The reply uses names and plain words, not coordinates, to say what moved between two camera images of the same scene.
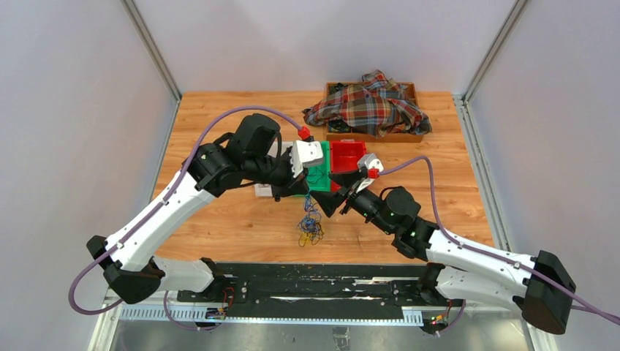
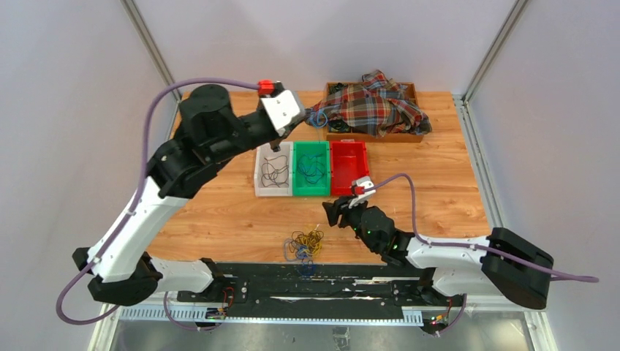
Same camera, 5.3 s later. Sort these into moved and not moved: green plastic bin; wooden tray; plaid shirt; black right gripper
Moved: black right gripper
Not moved: green plastic bin; plaid shirt; wooden tray
